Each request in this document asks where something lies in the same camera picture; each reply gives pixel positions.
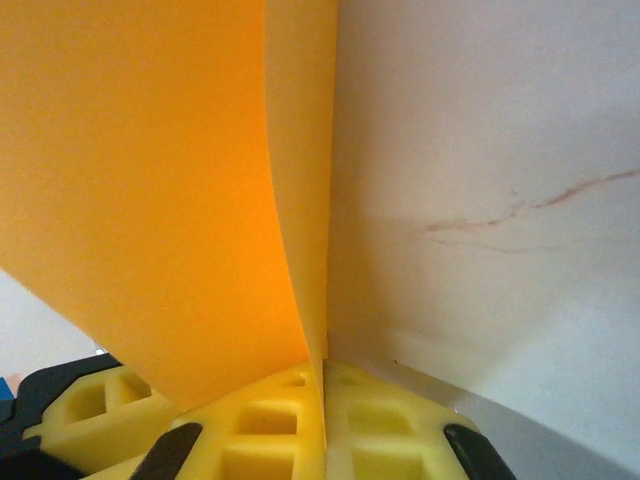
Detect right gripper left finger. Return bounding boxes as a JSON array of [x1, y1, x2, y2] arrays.
[[132, 359, 329, 480]]

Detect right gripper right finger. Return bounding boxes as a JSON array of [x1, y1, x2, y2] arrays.
[[322, 358, 517, 480]]

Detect orange paper sheet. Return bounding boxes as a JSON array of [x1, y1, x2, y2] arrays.
[[0, 0, 341, 419]]

